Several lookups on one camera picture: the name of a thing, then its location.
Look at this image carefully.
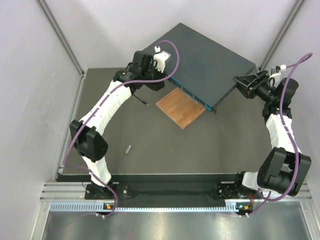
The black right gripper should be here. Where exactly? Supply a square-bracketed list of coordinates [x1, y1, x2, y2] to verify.
[232, 70, 276, 103]

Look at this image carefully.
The grey slotted cable duct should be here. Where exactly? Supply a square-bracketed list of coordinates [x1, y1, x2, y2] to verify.
[49, 199, 253, 214]

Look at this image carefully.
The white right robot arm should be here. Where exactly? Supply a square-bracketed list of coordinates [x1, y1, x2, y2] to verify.
[233, 70, 312, 198]

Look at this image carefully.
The wooden board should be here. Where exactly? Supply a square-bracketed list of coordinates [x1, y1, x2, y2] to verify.
[156, 88, 206, 129]

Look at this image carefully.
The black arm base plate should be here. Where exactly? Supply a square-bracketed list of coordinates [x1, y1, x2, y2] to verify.
[84, 173, 257, 207]

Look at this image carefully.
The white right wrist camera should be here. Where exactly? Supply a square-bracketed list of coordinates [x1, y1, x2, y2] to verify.
[270, 64, 287, 78]

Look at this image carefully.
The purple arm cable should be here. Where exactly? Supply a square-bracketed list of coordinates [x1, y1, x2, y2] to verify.
[63, 39, 180, 217]
[246, 52, 314, 218]

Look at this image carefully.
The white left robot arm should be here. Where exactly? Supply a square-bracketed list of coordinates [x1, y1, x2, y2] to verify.
[69, 51, 171, 199]

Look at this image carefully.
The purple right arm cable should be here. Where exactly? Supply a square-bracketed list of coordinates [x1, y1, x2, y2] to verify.
[246, 52, 314, 218]

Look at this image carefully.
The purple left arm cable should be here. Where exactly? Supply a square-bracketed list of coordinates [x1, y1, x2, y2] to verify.
[63, 39, 180, 217]

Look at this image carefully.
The silver SFP module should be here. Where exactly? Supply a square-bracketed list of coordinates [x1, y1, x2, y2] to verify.
[125, 145, 132, 154]

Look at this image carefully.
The black ethernet cable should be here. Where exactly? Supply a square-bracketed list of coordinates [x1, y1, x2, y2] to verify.
[132, 93, 151, 106]

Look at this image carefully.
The dark blue network switch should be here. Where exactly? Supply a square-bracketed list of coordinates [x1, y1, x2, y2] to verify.
[143, 23, 257, 113]

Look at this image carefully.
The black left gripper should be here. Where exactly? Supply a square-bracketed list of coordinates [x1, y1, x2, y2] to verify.
[141, 63, 167, 92]

